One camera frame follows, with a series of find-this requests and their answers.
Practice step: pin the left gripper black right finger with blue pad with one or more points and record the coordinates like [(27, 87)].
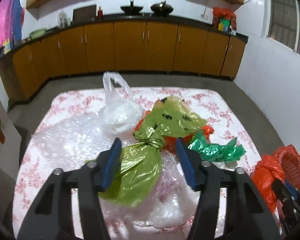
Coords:
[(247, 215)]

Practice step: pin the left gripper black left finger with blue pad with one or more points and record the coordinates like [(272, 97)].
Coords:
[(50, 214)]

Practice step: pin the large red plastic bag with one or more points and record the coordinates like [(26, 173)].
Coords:
[(266, 171)]

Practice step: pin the yellow-green plastic bag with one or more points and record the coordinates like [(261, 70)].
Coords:
[(141, 163)]

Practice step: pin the other arm black gripper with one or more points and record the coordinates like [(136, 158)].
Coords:
[(288, 199)]

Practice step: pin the red plastic trash basket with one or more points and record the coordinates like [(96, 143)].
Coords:
[(289, 160)]

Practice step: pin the lower wooden kitchen cabinets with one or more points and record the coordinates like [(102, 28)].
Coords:
[(124, 44)]

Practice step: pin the dark green plastic bag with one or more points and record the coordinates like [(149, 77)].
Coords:
[(215, 152)]

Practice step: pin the small clear plastic bag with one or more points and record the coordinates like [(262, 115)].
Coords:
[(170, 204)]

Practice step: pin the clear bubble wrap sheet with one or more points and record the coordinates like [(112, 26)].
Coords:
[(74, 141)]

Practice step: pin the flower decal tiled counter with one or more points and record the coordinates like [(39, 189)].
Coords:
[(10, 141)]

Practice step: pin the floral pink white tablecloth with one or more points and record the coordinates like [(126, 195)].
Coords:
[(209, 104)]

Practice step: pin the green pot on counter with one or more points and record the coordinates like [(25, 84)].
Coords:
[(37, 33)]

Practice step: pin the clear jar on counter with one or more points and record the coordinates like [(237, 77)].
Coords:
[(63, 20)]

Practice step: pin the red bag on counter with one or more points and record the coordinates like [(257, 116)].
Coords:
[(224, 20)]

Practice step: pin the window with grille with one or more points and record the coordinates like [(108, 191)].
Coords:
[(284, 25)]

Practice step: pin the pink sparkly curtain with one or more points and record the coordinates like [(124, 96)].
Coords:
[(11, 21)]

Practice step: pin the dark cutting board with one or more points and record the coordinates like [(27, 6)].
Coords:
[(84, 14)]

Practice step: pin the red bottle on counter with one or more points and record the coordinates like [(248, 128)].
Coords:
[(100, 13)]

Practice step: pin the black wok left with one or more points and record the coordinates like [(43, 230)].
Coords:
[(131, 10)]

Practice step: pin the black wok with lid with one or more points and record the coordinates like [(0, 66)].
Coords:
[(161, 9)]

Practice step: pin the white plastic bag with handles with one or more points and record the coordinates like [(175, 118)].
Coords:
[(119, 114)]

